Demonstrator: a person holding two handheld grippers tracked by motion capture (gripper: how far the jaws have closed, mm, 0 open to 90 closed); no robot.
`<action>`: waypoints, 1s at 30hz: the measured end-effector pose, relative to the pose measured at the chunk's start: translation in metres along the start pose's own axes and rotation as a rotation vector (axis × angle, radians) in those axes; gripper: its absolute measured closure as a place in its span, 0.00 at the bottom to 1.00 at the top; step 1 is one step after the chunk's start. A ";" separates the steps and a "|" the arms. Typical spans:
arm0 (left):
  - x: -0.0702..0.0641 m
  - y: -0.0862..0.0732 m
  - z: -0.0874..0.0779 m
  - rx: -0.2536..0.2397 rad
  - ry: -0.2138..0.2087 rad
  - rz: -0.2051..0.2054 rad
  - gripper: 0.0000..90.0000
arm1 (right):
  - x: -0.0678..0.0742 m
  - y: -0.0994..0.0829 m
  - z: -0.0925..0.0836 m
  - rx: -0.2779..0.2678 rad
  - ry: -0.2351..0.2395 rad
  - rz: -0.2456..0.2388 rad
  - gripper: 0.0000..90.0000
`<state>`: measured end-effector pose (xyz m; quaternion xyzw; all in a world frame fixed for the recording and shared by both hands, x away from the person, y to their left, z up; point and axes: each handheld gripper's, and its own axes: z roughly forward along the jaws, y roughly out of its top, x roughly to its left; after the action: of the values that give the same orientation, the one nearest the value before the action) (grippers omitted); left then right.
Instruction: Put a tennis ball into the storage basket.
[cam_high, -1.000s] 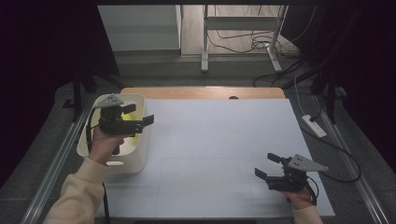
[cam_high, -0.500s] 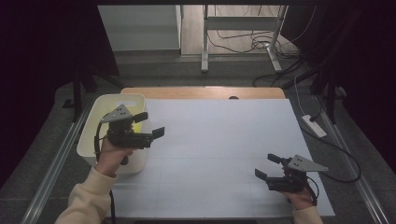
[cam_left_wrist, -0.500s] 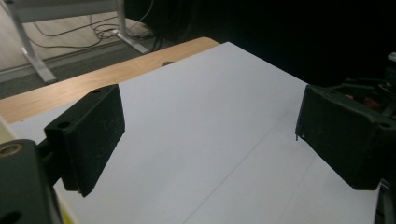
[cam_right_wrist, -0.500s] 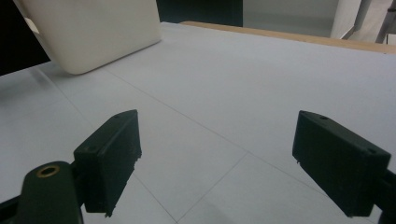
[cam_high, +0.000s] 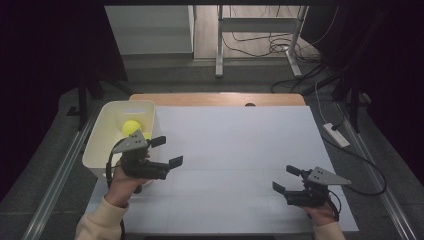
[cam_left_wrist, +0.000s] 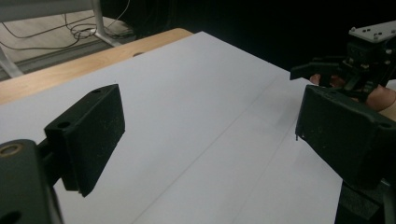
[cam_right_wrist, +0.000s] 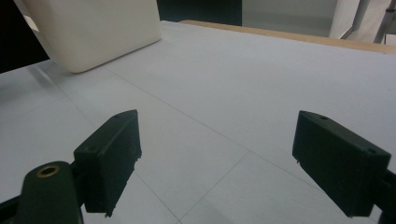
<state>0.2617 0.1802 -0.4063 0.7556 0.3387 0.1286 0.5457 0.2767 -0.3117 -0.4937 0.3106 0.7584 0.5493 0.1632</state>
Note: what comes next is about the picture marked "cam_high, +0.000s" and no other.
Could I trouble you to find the black metal stand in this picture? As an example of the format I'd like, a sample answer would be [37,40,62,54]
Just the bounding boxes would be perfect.
[66,66,134,132]
[333,71,372,134]

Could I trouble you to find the right hand-held gripper cable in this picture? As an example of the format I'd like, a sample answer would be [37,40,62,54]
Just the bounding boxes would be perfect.
[328,189,342,223]

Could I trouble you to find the white board mat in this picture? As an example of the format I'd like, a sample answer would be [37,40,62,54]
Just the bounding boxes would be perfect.
[84,105,360,234]

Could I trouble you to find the person's left hand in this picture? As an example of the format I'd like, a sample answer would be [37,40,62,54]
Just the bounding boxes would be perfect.
[104,151,152,208]

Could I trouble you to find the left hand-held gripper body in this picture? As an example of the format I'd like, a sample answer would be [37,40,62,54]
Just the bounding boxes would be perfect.
[111,129,172,181]

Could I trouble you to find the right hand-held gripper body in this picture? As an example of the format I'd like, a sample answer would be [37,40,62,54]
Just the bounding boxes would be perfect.
[284,165,353,208]

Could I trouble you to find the white power strip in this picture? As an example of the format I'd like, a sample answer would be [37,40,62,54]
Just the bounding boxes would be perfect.
[322,122,351,149]

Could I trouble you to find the white plastic bin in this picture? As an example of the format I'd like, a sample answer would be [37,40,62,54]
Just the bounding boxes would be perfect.
[81,100,162,188]

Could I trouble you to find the white metal desk frame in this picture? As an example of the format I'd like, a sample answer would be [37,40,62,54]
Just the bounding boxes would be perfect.
[214,4,309,79]

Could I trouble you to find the dark curtain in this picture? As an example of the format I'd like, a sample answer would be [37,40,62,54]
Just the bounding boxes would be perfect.
[299,0,424,188]
[0,0,128,201]

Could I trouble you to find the thin black power cable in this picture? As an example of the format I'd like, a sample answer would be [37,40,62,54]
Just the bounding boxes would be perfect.
[321,134,388,197]

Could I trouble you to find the aluminium floor rail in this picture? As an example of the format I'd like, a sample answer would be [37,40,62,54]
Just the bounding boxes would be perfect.
[21,109,101,240]
[336,103,418,240]

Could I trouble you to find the person's right hand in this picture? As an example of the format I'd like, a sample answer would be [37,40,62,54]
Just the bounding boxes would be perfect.
[299,203,338,227]

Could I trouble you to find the white cabinet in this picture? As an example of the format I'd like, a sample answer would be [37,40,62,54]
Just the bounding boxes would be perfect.
[104,5,196,56]

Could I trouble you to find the tangle of thin floor cables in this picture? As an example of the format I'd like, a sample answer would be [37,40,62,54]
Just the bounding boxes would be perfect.
[221,5,339,64]

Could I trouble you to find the thick black floor cables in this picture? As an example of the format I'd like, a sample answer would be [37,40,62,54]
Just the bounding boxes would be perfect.
[270,63,338,96]

